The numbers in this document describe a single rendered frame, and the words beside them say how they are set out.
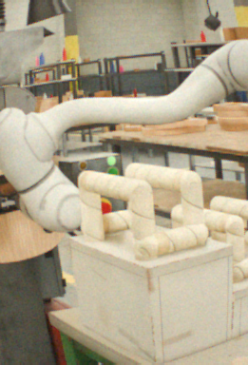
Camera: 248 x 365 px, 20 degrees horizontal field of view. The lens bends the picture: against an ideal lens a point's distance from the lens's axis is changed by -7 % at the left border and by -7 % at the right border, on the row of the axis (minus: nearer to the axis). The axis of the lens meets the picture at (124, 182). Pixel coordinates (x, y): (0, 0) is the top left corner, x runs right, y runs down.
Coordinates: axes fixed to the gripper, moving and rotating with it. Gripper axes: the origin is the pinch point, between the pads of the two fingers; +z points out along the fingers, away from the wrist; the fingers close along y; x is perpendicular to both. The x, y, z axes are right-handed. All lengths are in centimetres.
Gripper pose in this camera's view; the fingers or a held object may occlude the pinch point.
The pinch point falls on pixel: (8, 193)
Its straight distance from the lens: 186.5
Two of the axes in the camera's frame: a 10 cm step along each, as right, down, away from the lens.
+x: -1.7, -9.7, -1.7
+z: -4.8, -0.7, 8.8
